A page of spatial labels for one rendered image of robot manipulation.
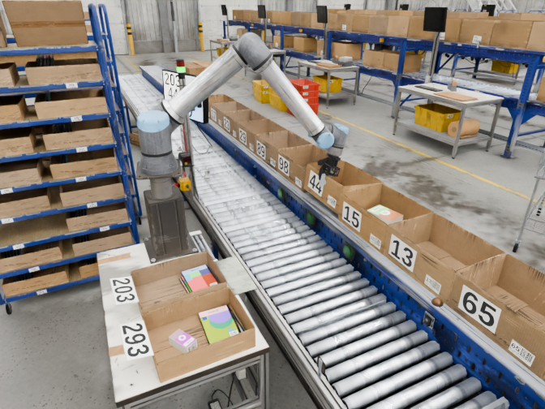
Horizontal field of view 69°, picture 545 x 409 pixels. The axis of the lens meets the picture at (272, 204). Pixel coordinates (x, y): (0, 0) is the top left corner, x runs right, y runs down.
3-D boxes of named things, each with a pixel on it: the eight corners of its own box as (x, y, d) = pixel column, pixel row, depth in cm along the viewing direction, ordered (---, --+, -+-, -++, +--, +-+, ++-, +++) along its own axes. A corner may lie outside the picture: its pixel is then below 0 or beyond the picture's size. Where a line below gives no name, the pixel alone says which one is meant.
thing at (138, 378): (97, 257, 218) (96, 252, 216) (200, 234, 239) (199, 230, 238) (116, 408, 137) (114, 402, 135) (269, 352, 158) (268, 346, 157)
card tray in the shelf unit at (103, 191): (62, 207, 267) (58, 193, 263) (62, 190, 292) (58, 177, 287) (125, 195, 283) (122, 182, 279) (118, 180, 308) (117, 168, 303)
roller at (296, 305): (272, 313, 181) (272, 305, 179) (365, 282, 201) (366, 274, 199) (277, 320, 177) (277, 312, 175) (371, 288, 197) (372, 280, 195)
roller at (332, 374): (317, 379, 150) (318, 369, 147) (421, 334, 169) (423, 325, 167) (323, 389, 146) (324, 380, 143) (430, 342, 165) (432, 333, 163)
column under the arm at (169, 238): (150, 264, 207) (140, 208, 192) (143, 240, 228) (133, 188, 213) (199, 252, 217) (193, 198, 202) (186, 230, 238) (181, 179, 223)
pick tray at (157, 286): (132, 288, 190) (129, 271, 185) (208, 266, 205) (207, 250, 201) (143, 326, 167) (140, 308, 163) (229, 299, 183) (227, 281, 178)
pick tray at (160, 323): (144, 331, 165) (140, 313, 160) (230, 303, 180) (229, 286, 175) (160, 384, 142) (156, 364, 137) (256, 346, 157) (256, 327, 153)
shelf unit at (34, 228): (4, 318, 277) (-125, 5, 188) (11, 278, 317) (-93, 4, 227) (147, 280, 315) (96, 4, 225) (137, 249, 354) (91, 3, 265)
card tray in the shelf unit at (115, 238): (75, 256, 285) (71, 244, 281) (73, 236, 310) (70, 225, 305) (132, 243, 301) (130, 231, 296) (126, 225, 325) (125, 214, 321)
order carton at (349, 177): (302, 187, 252) (306, 162, 245) (341, 184, 265) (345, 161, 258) (337, 214, 221) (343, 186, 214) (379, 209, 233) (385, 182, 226)
